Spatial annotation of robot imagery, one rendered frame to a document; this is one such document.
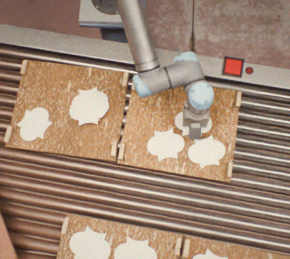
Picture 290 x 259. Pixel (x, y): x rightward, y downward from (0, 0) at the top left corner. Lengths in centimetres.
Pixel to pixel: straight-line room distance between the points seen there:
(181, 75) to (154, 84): 9
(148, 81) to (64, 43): 55
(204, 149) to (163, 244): 37
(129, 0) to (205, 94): 36
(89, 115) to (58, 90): 17
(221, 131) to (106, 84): 47
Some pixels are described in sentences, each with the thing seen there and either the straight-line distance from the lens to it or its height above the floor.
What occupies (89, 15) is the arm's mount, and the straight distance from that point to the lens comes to 196.
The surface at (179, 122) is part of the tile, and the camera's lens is 171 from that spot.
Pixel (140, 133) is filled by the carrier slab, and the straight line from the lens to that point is 171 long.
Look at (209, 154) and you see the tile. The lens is 169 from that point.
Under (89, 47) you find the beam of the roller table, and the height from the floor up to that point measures 91.
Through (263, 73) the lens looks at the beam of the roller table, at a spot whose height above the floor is 91.
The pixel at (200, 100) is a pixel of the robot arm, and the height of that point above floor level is 126.
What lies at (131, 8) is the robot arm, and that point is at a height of 137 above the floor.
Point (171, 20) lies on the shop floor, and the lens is 295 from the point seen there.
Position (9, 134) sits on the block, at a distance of 175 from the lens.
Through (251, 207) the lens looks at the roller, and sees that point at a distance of 171.
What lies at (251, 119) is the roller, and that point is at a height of 91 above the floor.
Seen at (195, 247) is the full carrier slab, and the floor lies 94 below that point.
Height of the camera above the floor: 258
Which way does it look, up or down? 73 degrees down
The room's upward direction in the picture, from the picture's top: 3 degrees counter-clockwise
